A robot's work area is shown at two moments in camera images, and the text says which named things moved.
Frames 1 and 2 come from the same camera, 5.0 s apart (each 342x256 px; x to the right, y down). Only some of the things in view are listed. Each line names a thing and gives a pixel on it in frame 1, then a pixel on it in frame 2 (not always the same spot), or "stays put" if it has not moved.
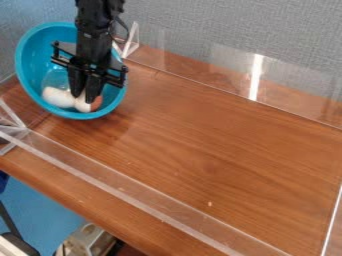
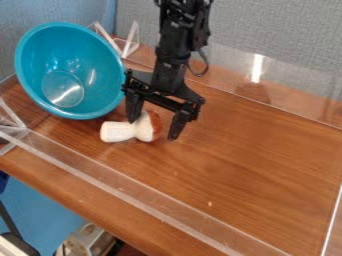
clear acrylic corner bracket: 133,41 stays put
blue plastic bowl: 41,73 stays put
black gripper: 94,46 -> 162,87
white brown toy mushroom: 61,97 -> 119,131
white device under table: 90,241 stays put
